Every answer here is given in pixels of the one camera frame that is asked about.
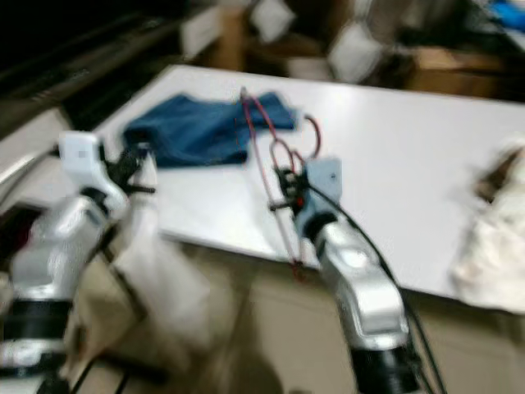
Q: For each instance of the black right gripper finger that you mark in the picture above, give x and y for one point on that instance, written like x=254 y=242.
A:
x=285 y=182

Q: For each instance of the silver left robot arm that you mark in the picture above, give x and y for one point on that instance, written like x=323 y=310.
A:
x=61 y=246

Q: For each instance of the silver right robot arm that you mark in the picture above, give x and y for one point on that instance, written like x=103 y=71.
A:
x=357 y=271

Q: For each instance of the blue denim garment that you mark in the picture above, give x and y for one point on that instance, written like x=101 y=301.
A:
x=197 y=131

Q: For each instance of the white table black legs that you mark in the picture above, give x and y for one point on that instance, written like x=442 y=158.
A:
x=394 y=164

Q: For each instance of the sheer white cloth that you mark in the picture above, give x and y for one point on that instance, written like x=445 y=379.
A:
x=164 y=271

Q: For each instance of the grey drawer cabinet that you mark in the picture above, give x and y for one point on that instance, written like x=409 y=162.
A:
x=29 y=139

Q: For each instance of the black side desk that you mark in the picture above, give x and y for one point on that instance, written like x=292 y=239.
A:
x=66 y=74

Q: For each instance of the white pillow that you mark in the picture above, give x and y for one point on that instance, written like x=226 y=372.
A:
x=272 y=20
x=357 y=51

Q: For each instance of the white cloth pile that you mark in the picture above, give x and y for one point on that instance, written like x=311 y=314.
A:
x=492 y=246

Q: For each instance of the brown cardboard box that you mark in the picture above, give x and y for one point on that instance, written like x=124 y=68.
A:
x=455 y=70

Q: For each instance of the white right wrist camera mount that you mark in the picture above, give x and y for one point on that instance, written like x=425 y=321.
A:
x=324 y=176

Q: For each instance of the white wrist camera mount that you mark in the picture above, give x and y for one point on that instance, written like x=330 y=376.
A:
x=324 y=176
x=82 y=156

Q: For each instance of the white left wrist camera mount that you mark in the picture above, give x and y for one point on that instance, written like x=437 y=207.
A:
x=82 y=156

